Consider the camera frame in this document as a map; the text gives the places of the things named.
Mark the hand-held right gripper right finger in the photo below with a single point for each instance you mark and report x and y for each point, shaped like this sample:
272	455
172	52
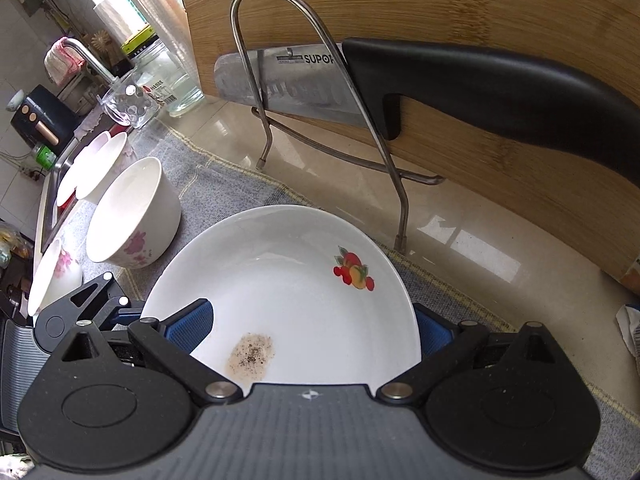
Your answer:
432	335

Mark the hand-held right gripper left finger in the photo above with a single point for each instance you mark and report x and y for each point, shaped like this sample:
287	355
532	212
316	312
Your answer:
192	327

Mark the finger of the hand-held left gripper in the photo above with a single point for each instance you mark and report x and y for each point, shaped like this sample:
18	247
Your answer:
125	316

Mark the white bowl pink flower print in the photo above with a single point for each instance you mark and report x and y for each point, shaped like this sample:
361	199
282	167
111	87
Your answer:
135	195
50	270
112	155

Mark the white plate with brown stain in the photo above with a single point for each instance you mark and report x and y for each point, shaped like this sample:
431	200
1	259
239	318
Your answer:
280	285

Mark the grey blue checked dish mat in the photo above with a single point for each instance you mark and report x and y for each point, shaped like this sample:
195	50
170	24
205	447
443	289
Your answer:
225	190

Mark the white plate near sink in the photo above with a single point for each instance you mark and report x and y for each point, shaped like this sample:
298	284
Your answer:
70	175

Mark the white printed bag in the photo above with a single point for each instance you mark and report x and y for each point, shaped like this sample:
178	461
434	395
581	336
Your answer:
630	332

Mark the clear glass measuring cup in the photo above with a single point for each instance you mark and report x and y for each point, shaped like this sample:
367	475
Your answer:
130	105

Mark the black air fryer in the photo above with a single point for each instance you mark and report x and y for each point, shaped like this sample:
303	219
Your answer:
35	110

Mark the glass jar yellow-green lid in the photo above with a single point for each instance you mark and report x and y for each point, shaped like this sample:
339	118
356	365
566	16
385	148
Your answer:
170	80

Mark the steel faucet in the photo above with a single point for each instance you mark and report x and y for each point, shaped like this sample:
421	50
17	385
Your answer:
90	57

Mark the pink cloth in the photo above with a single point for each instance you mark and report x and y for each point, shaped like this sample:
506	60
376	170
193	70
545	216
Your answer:
62	62

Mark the beige bristle brush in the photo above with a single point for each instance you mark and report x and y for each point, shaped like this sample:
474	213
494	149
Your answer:
99	42

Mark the small clear plastic wrap roll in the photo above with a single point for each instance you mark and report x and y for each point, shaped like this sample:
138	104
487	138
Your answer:
107	20

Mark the large clear plastic wrap roll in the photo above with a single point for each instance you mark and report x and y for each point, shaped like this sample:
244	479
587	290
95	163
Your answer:
160	5

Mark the bamboo cutting board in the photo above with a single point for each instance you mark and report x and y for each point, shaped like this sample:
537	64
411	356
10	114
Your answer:
450	0

